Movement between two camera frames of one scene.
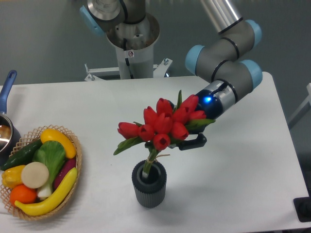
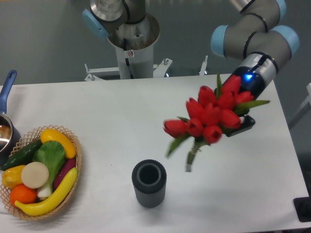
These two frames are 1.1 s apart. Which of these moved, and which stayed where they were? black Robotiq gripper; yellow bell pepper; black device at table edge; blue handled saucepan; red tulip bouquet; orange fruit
Moved: red tulip bouquet; black Robotiq gripper
Stayed: yellow bell pepper; blue handled saucepan; black device at table edge; orange fruit
